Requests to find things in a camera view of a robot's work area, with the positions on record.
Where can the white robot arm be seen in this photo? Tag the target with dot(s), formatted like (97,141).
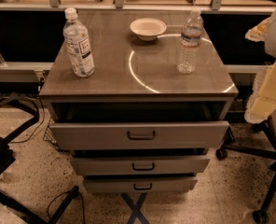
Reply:
(262,101)

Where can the blue tape cross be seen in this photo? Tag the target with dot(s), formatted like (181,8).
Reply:
(136,212)

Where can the black chair base left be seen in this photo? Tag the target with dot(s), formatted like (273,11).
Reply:
(6,159)

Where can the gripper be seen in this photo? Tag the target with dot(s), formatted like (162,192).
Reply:
(262,101)

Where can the grey top drawer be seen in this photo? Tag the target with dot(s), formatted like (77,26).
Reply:
(122,136)

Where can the clear plastic water bottle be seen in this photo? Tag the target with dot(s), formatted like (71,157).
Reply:
(190,40)

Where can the black wire basket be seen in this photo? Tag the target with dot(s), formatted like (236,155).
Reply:
(48,136)

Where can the grey drawer cabinet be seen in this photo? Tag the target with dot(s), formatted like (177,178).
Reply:
(138,82)

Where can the black office chair right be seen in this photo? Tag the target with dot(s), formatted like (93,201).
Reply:
(269,128)

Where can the grey drawer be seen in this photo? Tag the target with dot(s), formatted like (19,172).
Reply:
(151,184)
(159,165)
(122,136)

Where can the grey middle drawer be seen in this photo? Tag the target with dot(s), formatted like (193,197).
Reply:
(159,165)

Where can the grey bottom drawer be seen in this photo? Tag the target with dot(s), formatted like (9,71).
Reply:
(151,184)

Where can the white paper bowl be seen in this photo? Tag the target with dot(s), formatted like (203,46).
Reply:
(148,29)

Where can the labelled plastic water bottle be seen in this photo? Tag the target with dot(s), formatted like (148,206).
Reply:
(78,46)

